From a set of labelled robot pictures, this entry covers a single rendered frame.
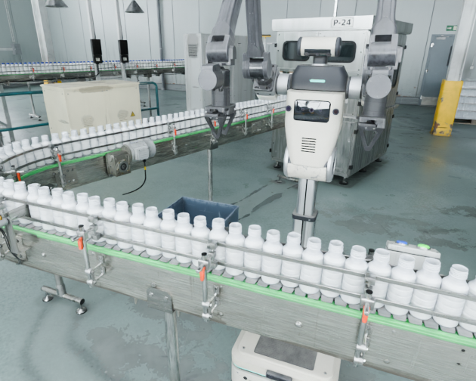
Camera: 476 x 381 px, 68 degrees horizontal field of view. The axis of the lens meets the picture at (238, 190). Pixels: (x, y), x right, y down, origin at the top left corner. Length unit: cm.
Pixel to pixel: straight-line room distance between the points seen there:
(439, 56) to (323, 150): 1153
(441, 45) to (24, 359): 1244
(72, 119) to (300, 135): 379
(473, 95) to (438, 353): 936
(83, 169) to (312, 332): 180
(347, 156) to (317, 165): 316
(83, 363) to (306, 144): 172
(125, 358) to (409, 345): 164
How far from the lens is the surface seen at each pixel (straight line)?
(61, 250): 149
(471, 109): 1030
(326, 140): 149
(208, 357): 225
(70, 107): 491
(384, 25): 105
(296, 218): 167
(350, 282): 103
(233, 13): 118
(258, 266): 109
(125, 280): 135
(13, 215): 155
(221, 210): 174
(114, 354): 236
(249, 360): 191
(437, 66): 1294
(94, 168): 249
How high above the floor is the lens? 166
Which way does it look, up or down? 22 degrees down
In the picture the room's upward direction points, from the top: 1 degrees clockwise
